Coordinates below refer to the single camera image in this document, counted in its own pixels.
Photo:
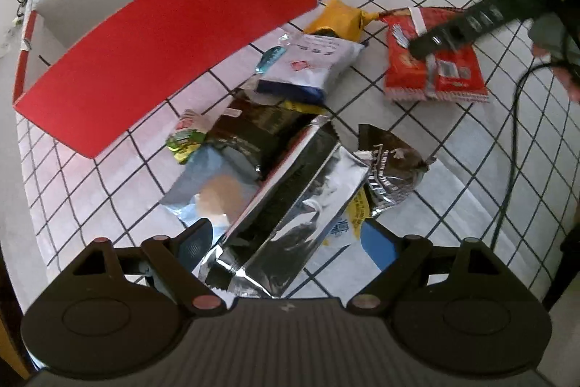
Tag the red snack packet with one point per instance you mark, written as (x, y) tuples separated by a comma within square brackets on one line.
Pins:
[(408, 69)]

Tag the green snack pouch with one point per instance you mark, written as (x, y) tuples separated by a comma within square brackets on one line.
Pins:
[(185, 137)]

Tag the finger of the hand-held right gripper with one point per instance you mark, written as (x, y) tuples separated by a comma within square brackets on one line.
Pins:
[(475, 17)]

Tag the white yellow snack packet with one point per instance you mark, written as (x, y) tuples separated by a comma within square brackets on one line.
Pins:
[(349, 214)]

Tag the person's right hand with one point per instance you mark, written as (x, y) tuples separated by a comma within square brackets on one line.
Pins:
[(572, 84)]

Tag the dark wooden chair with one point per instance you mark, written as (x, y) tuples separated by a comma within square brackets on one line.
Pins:
[(564, 269)]

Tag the small teal snack packet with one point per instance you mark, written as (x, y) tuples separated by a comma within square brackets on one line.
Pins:
[(271, 58)]

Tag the white blue snack packet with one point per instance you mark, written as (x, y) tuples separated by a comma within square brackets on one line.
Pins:
[(308, 60)]

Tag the light blue biscuit packet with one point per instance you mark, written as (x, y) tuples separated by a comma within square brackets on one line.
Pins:
[(204, 178)]

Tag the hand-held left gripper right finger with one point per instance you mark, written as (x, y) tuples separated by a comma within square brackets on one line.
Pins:
[(380, 248)]

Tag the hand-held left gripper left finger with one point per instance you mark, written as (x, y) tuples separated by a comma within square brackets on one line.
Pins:
[(197, 244)]

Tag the red cardboard box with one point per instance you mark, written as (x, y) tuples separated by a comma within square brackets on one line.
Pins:
[(158, 51)]

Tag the dark brown snack packet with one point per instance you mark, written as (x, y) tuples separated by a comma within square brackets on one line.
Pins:
[(253, 128)]

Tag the silver foil snack packet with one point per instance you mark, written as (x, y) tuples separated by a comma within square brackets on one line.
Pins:
[(294, 196)]

